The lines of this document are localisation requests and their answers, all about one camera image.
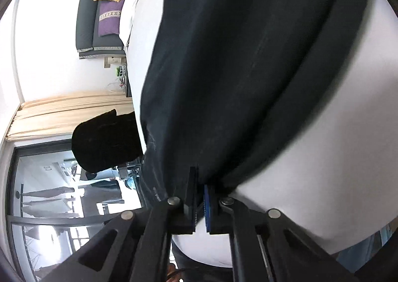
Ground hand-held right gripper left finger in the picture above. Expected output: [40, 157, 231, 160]
[40, 166, 199, 282]

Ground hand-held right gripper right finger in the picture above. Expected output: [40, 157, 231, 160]
[203, 184, 361, 282]

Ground dark pants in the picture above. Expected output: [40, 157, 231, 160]
[138, 0, 372, 208]

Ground black rounded object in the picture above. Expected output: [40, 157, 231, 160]
[71, 109, 145, 174]

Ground white bed sheet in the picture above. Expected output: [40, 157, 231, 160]
[119, 0, 398, 267]

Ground glass sliding door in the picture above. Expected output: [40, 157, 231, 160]
[6, 139, 147, 279]

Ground small cluttered side table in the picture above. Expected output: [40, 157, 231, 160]
[104, 56, 130, 96]

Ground beige curtain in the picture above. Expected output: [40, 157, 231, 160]
[5, 91, 135, 142]

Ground purple patterned cushion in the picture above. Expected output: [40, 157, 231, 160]
[98, 0, 127, 37]

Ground grey sofa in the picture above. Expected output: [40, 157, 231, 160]
[75, 0, 127, 59]

